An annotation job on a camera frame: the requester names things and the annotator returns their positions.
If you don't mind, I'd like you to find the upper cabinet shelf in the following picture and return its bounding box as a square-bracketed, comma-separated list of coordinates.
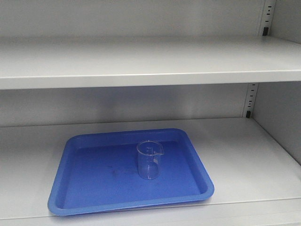
[0, 36, 301, 90]

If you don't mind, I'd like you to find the clear glass beaker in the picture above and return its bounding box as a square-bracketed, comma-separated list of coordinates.
[136, 140, 164, 180]

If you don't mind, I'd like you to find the grey metal cabinet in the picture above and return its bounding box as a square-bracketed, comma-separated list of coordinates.
[0, 0, 301, 226]

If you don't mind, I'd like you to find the blue plastic tray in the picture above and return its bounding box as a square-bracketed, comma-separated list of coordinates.
[48, 129, 214, 216]

